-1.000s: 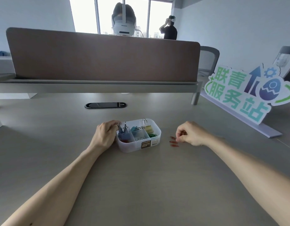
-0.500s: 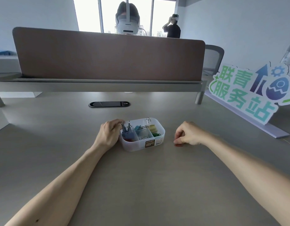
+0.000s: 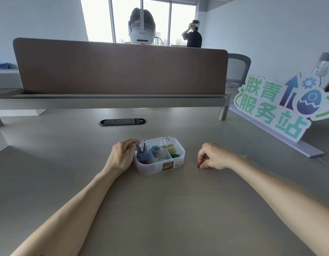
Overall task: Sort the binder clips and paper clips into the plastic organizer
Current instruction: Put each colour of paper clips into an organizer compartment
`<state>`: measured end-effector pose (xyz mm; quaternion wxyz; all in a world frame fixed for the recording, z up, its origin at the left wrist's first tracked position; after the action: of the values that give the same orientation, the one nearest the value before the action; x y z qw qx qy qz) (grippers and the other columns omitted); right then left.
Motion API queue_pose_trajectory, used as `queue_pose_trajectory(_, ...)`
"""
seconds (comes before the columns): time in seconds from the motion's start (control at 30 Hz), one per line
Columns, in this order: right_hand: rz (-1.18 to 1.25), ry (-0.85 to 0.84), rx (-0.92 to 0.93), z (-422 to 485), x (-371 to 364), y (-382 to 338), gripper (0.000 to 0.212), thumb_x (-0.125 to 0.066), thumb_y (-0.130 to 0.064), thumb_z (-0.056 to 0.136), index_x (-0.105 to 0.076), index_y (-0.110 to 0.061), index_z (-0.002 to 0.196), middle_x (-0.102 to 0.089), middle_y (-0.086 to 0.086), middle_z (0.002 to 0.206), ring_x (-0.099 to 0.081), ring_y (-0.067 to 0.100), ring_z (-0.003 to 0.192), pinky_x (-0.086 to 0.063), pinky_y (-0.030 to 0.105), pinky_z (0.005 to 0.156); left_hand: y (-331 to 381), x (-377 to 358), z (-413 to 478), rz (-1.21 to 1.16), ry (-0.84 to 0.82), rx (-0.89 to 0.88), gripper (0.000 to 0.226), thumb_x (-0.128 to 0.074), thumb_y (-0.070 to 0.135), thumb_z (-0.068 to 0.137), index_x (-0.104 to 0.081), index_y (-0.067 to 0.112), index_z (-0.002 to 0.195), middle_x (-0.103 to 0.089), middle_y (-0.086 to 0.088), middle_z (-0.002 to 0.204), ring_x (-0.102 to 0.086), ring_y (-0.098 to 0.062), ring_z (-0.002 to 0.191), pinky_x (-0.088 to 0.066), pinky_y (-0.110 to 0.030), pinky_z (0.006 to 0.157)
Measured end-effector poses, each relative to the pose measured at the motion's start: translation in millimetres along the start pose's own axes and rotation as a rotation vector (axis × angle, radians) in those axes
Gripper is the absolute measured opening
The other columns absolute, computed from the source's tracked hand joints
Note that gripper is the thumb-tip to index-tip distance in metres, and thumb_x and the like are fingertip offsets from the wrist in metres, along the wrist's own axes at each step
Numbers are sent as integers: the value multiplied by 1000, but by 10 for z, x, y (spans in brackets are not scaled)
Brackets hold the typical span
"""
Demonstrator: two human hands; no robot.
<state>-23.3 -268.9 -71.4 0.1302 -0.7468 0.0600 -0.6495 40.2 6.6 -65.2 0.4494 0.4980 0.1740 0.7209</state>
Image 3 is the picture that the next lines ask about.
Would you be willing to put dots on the person's right hand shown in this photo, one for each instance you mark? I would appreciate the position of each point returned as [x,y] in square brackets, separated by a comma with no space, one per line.
[215,157]

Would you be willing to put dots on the person's left hand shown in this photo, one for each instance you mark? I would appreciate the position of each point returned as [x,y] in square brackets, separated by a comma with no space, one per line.
[120,157]

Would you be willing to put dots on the pile of colourful binder clips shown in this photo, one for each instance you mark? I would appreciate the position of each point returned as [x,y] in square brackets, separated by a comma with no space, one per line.
[144,153]

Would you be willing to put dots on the clear plastic organizer tray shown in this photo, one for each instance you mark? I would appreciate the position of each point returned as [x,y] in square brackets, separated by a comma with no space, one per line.
[153,169]

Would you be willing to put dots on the pile of coloured paper clips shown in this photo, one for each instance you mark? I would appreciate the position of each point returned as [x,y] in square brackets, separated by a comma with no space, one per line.
[160,158]

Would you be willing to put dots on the person's right forearm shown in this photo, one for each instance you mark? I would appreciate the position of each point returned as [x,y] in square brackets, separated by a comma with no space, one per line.
[281,202]

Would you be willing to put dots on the person's left forearm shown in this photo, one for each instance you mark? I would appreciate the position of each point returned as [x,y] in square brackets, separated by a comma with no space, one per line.
[65,215]

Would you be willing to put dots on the white sign with green lettering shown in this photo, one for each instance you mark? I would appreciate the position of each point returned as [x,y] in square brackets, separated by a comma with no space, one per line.
[273,109]

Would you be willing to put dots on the brown desk divider panel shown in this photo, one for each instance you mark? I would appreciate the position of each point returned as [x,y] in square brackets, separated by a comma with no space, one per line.
[121,69]

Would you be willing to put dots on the grey mesh office chair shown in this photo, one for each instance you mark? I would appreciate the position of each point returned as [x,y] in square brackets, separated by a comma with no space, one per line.
[237,69]

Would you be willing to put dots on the white head-mounted headset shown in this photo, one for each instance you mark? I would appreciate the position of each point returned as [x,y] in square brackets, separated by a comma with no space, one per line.
[141,37]
[197,23]

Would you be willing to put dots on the large glass window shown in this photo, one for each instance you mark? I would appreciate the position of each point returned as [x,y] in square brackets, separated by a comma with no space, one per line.
[100,18]

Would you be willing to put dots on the dark framed board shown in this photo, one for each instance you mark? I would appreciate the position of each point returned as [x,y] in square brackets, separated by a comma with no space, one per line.
[326,69]

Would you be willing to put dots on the blue pleated table cloth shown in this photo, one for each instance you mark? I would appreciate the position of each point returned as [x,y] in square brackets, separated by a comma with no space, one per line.
[3,65]

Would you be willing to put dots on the grey divider base rail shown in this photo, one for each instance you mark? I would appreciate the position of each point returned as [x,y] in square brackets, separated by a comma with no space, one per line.
[113,101]

